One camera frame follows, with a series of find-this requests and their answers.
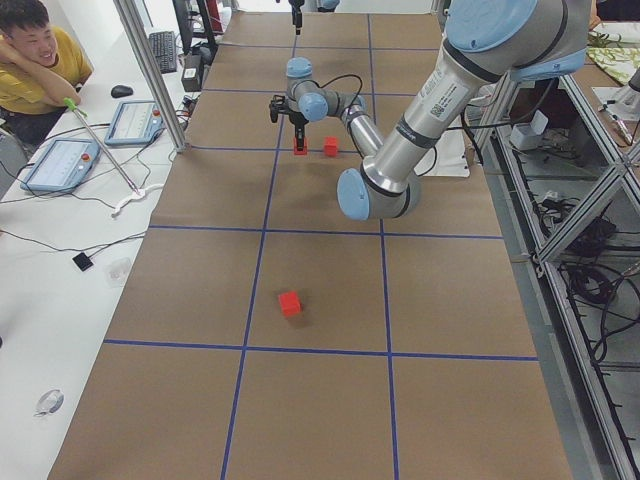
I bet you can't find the red cube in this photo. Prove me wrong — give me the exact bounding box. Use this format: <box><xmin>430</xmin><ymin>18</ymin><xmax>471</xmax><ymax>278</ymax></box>
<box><xmin>278</xmin><ymin>291</ymin><xmax>302</xmax><ymax>317</ymax></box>
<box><xmin>292</xmin><ymin>137</ymin><xmax>308</xmax><ymax>156</ymax></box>
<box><xmin>323</xmin><ymin>136</ymin><xmax>339</xmax><ymax>157</ymax></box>

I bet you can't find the small black square pad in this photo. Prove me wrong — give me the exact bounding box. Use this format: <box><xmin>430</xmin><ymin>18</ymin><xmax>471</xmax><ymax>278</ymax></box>
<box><xmin>72</xmin><ymin>252</ymin><xmax>94</xmax><ymax>272</ymax></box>

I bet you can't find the white central pedestal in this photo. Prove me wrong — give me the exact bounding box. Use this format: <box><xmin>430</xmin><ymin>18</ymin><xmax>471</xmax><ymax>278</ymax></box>
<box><xmin>409</xmin><ymin>74</ymin><xmax>476</xmax><ymax>179</ymax></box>

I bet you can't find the black power adapter box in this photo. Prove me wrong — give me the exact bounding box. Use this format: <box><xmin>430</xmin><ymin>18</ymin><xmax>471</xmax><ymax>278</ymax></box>
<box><xmin>181</xmin><ymin>54</ymin><xmax>202</xmax><ymax>93</ymax></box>

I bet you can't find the white curved plastic piece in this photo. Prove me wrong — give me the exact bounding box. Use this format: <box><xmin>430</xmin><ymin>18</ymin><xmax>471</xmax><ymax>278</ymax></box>
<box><xmin>111</xmin><ymin>184</ymin><xmax>164</xmax><ymax>218</ymax></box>

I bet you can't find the wrist black camera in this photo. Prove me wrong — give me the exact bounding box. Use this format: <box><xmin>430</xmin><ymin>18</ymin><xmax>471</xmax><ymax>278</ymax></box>
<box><xmin>269</xmin><ymin>95</ymin><xmax>290</xmax><ymax>123</ymax></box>

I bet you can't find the black computer mouse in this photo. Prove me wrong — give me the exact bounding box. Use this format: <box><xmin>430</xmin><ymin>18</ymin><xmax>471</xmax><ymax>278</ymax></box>
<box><xmin>110</xmin><ymin>84</ymin><xmax>134</xmax><ymax>98</ymax></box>

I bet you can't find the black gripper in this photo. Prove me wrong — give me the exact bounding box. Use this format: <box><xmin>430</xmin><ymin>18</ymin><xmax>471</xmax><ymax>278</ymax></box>
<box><xmin>288</xmin><ymin>2</ymin><xmax>308</xmax><ymax>148</ymax></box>

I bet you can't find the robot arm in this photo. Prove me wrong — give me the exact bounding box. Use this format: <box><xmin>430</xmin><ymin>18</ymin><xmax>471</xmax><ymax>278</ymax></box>
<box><xmin>287</xmin><ymin>0</ymin><xmax>340</xmax><ymax>35</ymax></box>
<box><xmin>269</xmin><ymin>1</ymin><xmax>591</xmax><ymax>221</ymax></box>

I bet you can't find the blue teach pendant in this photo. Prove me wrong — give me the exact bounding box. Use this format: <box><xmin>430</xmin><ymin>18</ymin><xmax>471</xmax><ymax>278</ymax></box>
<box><xmin>20</xmin><ymin>138</ymin><xmax>100</xmax><ymax>192</ymax></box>
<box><xmin>104</xmin><ymin>100</ymin><xmax>164</xmax><ymax>147</ymax></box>

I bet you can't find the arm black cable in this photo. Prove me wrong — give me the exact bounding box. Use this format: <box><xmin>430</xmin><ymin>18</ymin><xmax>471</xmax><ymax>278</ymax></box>
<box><xmin>317</xmin><ymin>73</ymin><xmax>366</xmax><ymax>109</ymax></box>

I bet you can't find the far blue teach pendant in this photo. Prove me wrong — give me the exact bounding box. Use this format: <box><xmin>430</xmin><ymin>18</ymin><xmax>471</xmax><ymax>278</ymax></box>
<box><xmin>104</xmin><ymin>100</ymin><xmax>164</xmax><ymax>147</ymax></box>

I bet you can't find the black keyboard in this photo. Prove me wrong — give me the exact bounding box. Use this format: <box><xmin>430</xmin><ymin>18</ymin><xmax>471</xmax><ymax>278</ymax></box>
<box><xmin>148</xmin><ymin>31</ymin><xmax>177</xmax><ymax>74</ymax></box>

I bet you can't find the clear tape roll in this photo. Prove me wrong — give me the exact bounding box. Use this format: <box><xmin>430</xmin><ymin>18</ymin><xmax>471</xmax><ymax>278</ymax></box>
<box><xmin>34</xmin><ymin>389</ymin><xmax>65</xmax><ymax>417</ymax></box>

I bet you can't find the near blue teach pendant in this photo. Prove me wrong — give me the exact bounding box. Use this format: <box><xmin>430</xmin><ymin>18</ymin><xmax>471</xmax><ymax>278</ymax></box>
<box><xmin>20</xmin><ymin>138</ymin><xmax>100</xmax><ymax>192</ymax></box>

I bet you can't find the aluminium side frame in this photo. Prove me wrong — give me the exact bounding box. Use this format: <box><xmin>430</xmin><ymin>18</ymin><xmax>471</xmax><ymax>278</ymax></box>
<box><xmin>485</xmin><ymin>66</ymin><xmax>639</xmax><ymax>479</ymax></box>

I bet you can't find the aluminium frame post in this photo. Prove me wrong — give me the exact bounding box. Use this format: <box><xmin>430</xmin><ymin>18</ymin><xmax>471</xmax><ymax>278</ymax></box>
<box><xmin>113</xmin><ymin>0</ymin><xmax>186</xmax><ymax>153</ymax></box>

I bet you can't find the metal rod green handle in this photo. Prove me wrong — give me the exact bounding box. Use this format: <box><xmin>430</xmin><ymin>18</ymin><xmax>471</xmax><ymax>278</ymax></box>
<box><xmin>63</xmin><ymin>97</ymin><xmax>140</xmax><ymax>195</ymax></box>

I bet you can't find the person in yellow shirt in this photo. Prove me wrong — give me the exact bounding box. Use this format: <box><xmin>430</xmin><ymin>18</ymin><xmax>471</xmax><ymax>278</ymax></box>
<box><xmin>1</xmin><ymin>1</ymin><xmax>92</xmax><ymax>146</ymax></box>

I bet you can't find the clear plastic bag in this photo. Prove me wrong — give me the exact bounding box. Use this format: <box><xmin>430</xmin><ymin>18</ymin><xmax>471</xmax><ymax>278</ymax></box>
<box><xmin>104</xmin><ymin>257</ymin><xmax>132</xmax><ymax>288</ymax></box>

